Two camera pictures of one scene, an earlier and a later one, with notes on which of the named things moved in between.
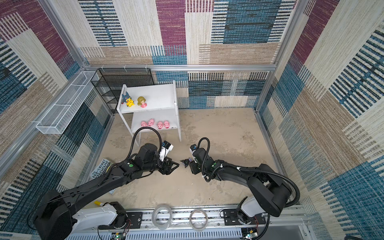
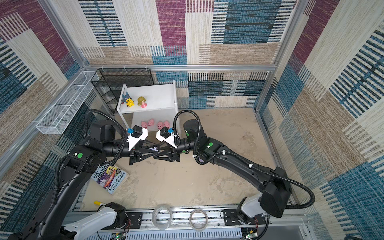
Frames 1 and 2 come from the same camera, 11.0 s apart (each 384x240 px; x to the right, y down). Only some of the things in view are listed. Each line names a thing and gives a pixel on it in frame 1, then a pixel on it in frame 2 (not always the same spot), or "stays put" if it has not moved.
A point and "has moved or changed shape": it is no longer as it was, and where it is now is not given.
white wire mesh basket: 54,119 stays put
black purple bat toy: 186,162 has moved or changed shape
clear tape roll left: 158,207 stays put
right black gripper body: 195,167 -> 175,154
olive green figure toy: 141,101 stays put
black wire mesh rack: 109,83 stays put
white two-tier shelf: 154,108 stays put
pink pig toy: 166,124 stays put
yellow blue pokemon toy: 127,99 stays put
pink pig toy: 151,122 stays put
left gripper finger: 175,163 -> 148,147
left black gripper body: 164,170 -> 134,154
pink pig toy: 159,125 stays put
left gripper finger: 173,168 -> 146,156
